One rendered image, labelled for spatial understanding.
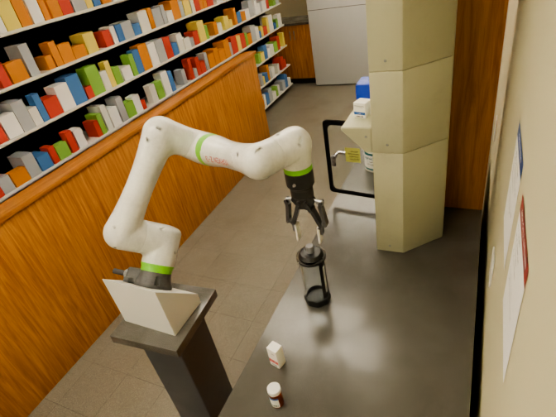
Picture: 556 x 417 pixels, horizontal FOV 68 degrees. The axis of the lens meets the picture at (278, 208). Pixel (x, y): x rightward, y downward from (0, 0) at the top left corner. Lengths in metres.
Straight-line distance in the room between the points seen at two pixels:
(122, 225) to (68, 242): 1.40
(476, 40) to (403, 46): 0.43
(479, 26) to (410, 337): 1.14
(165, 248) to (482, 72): 1.39
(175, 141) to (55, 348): 1.95
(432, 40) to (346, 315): 0.98
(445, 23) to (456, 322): 0.99
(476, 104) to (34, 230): 2.42
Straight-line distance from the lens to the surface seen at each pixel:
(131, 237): 1.60
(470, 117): 1.89
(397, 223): 1.73
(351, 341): 1.51
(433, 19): 1.48
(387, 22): 1.42
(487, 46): 1.79
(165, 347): 1.68
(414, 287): 1.68
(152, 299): 1.58
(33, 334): 2.97
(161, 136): 1.47
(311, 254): 1.48
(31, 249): 2.81
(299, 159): 1.22
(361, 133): 1.55
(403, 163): 1.58
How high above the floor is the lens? 2.13
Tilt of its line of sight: 33 degrees down
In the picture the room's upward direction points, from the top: 12 degrees counter-clockwise
